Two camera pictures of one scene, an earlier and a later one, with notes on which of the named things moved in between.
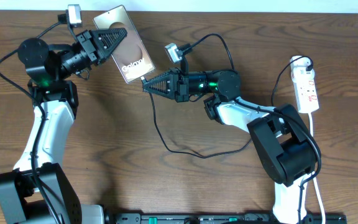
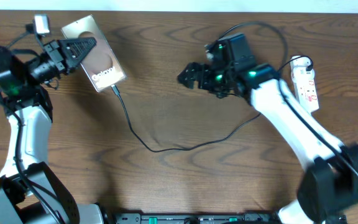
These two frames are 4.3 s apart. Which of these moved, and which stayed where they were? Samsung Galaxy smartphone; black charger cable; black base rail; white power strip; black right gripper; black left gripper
Moved: black left gripper; black charger cable; Samsung Galaxy smartphone; black right gripper
Stayed: black base rail; white power strip
